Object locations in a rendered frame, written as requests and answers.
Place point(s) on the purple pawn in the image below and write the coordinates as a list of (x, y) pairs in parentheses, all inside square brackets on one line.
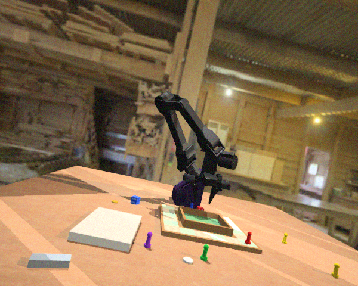
[(148, 244)]

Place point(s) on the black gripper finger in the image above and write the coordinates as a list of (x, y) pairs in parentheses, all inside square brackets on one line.
[(213, 193), (195, 186)]

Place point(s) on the blue die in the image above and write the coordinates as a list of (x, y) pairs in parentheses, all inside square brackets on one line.
[(135, 199)]

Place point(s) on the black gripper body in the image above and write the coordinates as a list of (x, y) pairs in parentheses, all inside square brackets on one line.
[(191, 178)]

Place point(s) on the white flat disc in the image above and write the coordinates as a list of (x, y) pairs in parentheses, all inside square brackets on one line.
[(187, 260)]

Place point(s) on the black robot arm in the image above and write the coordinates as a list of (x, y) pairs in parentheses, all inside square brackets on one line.
[(167, 103)]

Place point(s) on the red pawn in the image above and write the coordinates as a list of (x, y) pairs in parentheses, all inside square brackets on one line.
[(248, 238)]

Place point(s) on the green game pawn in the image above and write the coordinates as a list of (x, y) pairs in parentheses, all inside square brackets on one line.
[(203, 257)]

